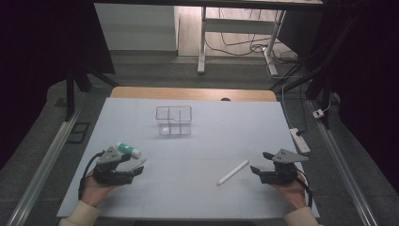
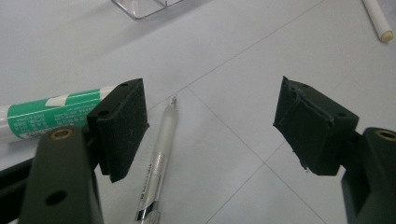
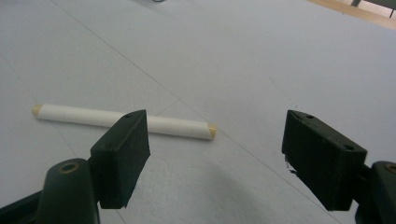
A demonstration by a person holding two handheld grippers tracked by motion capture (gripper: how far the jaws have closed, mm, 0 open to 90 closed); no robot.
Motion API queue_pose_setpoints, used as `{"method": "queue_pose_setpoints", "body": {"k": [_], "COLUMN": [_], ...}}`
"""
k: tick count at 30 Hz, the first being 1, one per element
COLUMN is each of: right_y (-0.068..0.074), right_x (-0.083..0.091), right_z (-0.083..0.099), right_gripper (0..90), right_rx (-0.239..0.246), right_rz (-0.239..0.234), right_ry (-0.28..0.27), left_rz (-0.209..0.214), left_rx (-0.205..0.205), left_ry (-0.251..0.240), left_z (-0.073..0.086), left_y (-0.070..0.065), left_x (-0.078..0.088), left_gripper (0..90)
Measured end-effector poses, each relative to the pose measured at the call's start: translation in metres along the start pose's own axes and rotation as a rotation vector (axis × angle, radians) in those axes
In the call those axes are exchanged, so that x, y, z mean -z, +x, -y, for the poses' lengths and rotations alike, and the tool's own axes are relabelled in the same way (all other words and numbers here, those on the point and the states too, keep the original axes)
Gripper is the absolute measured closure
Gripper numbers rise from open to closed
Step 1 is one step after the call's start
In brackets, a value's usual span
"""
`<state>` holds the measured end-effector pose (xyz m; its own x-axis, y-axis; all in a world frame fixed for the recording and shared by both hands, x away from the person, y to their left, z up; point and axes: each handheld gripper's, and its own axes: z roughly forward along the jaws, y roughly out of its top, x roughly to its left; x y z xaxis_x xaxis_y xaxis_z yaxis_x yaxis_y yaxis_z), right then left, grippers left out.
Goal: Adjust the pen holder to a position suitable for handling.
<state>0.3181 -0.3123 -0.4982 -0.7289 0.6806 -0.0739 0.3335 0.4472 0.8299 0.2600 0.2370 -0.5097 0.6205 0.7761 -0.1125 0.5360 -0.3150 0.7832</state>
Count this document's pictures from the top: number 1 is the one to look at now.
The black curtain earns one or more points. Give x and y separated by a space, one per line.
37 47
373 78

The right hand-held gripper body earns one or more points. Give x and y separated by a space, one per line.
279 176

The white cabinet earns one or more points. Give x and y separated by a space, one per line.
138 28

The aluminium floor rail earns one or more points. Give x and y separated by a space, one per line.
342 166
40 172

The white metal desk frame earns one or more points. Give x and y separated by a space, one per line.
202 47

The clear plastic organizer box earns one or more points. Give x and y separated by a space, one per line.
174 121

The white table mat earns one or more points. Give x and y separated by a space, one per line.
188 194

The person's right hand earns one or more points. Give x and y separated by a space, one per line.
291 193

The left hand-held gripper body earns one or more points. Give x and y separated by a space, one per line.
109 175

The green and white glue stick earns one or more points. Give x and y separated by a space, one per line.
127 148

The translucent grey pen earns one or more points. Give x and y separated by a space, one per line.
138 164

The white pen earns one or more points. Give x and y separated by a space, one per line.
233 172

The small white adapter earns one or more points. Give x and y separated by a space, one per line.
318 113

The person's left hand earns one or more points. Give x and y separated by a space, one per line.
94 193

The white power strip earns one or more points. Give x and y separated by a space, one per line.
299 141

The black rectangular floor frame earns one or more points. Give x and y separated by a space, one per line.
69 136

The black stand legs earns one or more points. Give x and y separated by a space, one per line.
70 94
320 84

